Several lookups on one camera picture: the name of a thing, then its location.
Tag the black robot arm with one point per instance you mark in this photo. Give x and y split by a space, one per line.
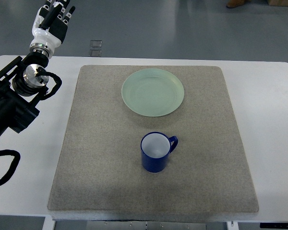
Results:
24 82

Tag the beige felt mat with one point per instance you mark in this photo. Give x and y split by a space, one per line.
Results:
191 161

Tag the cardboard box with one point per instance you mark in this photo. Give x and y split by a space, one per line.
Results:
283 3

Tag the brown shoe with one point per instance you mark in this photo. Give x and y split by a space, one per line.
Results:
235 3

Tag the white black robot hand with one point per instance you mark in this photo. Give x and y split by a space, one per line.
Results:
51 25

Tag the white table frame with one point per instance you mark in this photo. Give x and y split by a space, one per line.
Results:
155 225

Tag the light green plate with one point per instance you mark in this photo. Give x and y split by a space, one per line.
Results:
152 92

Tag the blue mug white inside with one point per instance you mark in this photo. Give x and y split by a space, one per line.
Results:
155 150

